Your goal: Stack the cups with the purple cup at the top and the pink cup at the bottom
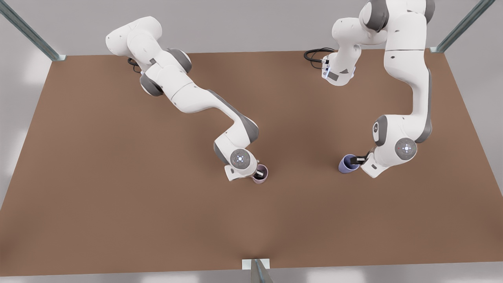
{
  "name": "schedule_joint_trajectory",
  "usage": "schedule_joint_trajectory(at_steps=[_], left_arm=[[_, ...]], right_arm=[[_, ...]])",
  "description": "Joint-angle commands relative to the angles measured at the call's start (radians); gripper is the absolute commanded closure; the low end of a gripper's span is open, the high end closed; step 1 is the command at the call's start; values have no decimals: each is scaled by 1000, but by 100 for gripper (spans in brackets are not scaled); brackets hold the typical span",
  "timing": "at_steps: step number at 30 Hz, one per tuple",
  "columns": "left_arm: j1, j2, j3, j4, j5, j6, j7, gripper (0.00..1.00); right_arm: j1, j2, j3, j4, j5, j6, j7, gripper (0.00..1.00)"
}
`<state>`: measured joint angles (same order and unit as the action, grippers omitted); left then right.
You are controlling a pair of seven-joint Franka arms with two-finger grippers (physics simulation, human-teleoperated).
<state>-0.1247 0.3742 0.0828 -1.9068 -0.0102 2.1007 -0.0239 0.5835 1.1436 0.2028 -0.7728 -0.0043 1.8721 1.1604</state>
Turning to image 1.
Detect silver frame post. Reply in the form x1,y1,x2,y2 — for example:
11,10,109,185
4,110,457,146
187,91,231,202
0,0,67,62
429,0,497,54
241,258,274,283

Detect purple cup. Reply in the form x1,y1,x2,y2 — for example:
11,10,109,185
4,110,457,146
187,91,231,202
338,154,361,175

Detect pink cup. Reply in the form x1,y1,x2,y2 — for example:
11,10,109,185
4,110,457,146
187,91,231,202
251,164,270,186

